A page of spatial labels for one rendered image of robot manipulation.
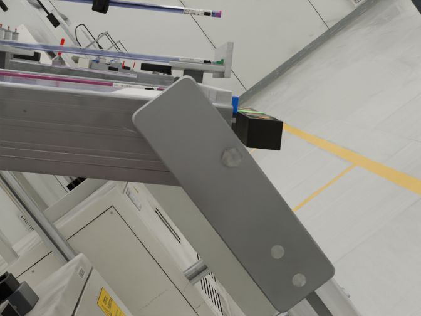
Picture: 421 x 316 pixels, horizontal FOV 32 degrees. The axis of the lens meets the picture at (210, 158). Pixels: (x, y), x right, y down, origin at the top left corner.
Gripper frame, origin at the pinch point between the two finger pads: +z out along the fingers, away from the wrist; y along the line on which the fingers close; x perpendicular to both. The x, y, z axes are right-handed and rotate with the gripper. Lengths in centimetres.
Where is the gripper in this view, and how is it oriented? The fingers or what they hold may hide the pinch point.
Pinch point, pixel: (101, 1)
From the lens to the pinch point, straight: 159.1
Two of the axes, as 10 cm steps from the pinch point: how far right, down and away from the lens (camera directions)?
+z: -2.8, 8.8, 3.7
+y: 0.2, 4.0, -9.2
